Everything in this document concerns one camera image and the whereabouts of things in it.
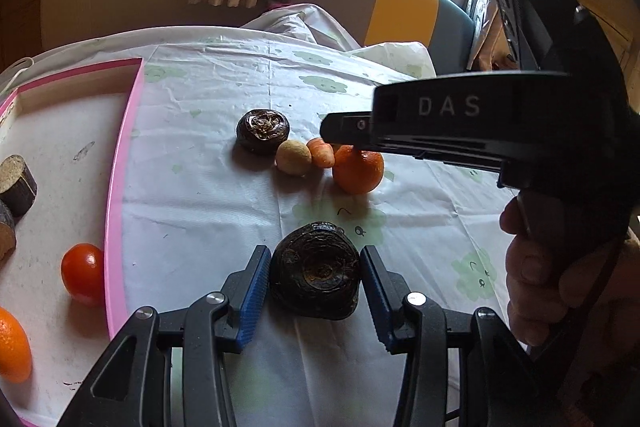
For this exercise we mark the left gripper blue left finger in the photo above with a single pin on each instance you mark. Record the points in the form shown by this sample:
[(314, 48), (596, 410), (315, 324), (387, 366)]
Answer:
[(248, 297)]

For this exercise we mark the small orange carrot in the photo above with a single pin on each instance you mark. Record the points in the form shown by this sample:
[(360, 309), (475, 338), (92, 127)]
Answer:
[(322, 153)]

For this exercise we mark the pink white shallow box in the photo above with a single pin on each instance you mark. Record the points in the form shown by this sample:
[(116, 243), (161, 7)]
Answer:
[(66, 127)]

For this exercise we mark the white green cloud tablecloth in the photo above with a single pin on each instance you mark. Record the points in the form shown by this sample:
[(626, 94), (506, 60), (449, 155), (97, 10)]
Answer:
[(186, 205)]

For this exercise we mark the yellow longan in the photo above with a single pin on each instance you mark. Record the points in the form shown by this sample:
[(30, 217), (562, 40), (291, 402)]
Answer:
[(293, 158)]

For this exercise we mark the white cloud pillow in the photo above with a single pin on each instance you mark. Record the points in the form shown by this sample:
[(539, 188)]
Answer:
[(409, 58)]

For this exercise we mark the right hand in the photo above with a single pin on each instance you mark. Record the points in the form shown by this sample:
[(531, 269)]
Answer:
[(538, 300)]

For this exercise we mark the large orange tangerine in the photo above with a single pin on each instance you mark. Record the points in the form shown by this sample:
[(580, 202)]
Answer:
[(357, 172)]

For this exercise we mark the large dark water chestnut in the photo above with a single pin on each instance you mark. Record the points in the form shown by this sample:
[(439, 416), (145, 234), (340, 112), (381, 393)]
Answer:
[(315, 272)]

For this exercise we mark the red cherry tomato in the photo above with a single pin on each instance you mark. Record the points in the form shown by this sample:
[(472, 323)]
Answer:
[(82, 272)]

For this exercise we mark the grey yellow blue sofa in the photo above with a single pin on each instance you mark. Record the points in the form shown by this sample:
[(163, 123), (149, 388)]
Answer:
[(380, 1)]

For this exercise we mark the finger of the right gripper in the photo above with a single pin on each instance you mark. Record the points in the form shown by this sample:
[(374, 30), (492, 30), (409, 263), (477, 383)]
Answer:
[(351, 128)]

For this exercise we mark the small orange tangerine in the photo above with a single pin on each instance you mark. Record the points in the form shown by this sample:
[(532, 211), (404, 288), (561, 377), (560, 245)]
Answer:
[(15, 354)]

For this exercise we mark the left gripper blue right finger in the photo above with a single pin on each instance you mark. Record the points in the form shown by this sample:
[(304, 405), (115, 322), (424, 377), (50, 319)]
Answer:
[(382, 298)]

